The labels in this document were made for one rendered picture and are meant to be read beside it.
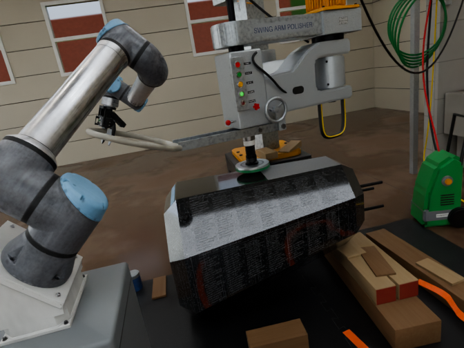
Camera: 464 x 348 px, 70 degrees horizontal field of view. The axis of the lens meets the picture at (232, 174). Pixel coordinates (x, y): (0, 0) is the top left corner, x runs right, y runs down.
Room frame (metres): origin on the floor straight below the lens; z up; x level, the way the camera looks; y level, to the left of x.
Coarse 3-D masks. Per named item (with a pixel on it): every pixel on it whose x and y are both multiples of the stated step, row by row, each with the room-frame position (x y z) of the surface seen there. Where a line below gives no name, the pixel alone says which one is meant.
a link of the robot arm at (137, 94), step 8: (152, 48) 1.27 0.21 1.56; (144, 56) 1.24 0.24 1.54; (152, 56) 1.25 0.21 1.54; (160, 56) 1.29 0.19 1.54; (136, 64) 1.25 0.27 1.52; (144, 64) 1.25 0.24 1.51; (152, 64) 1.26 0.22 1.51; (160, 64) 1.28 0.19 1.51; (144, 72) 1.27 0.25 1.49; (152, 72) 1.27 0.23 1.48; (160, 72) 1.29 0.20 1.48; (136, 80) 1.47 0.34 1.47; (144, 80) 1.31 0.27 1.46; (152, 80) 1.30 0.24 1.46; (160, 80) 1.32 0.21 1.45; (128, 88) 1.78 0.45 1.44; (136, 88) 1.51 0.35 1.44; (144, 88) 1.44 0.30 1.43; (152, 88) 1.44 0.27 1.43; (128, 96) 1.71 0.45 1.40; (136, 96) 1.59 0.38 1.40; (144, 96) 1.56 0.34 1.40; (128, 104) 1.77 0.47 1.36; (136, 104) 1.72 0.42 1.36; (144, 104) 1.78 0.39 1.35
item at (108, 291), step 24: (120, 264) 1.06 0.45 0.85; (96, 288) 0.94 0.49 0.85; (120, 288) 0.92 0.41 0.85; (96, 312) 0.81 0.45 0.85; (120, 312) 0.82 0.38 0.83; (0, 336) 0.77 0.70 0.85; (48, 336) 0.74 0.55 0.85; (72, 336) 0.73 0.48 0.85; (96, 336) 0.71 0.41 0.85; (120, 336) 0.76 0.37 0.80; (144, 336) 1.02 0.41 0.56
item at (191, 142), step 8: (232, 128) 2.02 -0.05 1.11; (248, 128) 1.94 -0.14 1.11; (256, 128) 1.96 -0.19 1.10; (264, 128) 1.98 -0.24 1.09; (272, 128) 2.00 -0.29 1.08; (192, 136) 1.92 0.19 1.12; (200, 136) 1.94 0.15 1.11; (208, 136) 1.84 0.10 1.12; (216, 136) 1.86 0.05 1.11; (224, 136) 1.88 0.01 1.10; (232, 136) 1.90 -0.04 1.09; (240, 136) 1.92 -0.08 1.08; (248, 136) 1.94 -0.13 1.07; (184, 144) 1.78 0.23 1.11; (192, 144) 1.80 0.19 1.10; (200, 144) 1.82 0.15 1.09; (208, 144) 1.84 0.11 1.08
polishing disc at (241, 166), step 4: (244, 160) 2.10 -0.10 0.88; (260, 160) 2.04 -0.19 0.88; (264, 160) 2.02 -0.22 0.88; (268, 160) 2.01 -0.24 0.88; (236, 164) 2.03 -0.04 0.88; (240, 164) 2.02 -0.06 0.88; (244, 164) 2.00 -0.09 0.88; (256, 164) 1.96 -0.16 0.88; (260, 164) 1.95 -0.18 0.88; (264, 164) 1.93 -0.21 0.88; (268, 164) 1.95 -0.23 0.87; (236, 168) 1.98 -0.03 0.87; (240, 168) 1.93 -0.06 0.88; (244, 168) 1.91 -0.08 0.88; (248, 168) 1.90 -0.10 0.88; (252, 168) 1.90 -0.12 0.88; (256, 168) 1.90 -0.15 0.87
